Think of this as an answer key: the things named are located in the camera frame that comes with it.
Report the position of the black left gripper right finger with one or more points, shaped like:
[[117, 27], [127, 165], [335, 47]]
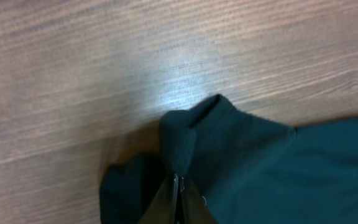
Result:
[[195, 210]]

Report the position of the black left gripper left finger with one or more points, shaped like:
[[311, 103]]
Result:
[[162, 209]]

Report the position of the black t-shirt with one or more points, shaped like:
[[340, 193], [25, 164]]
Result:
[[248, 169]]

